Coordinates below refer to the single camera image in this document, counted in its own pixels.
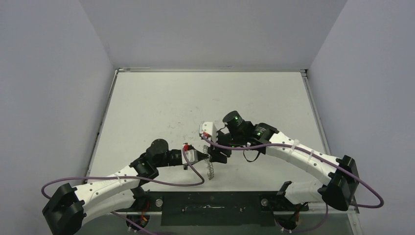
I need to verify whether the metal disc with key rings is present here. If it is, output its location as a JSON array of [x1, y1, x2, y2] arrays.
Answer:
[[203, 145, 214, 180]]

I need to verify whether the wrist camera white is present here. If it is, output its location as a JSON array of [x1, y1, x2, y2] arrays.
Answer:
[[199, 122, 217, 139], [182, 144, 200, 165]]

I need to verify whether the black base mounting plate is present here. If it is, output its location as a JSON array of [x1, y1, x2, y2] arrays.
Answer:
[[124, 191, 309, 227]]

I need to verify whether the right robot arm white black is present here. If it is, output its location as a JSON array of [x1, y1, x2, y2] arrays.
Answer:
[[199, 111, 359, 211]]

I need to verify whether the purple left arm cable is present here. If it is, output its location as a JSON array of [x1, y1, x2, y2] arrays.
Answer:
[[41, 149, 206, 235]]

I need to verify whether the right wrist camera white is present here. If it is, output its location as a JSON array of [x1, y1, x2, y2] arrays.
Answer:
[[199, 122, 217, 139]]

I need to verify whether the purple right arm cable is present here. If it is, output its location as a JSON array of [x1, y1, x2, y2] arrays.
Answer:
[[201, 134, 385, 234]]

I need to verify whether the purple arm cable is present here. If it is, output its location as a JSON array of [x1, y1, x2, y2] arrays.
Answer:
[[41, 149, 206, 235], [201, 134, 385, 234]]

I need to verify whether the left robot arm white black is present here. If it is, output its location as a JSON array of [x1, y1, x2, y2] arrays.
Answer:
[[41, 139, 209, 235]]

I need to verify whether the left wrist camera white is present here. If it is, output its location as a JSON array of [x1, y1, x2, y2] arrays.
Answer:
[[182, 144, 200, 165]]

